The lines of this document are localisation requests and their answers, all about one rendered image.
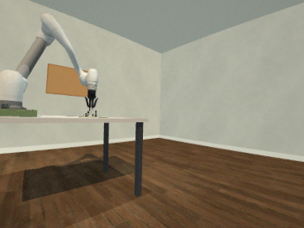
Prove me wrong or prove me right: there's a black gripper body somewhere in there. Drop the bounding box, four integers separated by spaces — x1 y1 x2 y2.
88 90 96 100

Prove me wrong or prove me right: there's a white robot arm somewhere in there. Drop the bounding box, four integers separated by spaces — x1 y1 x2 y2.
0 13 98 110

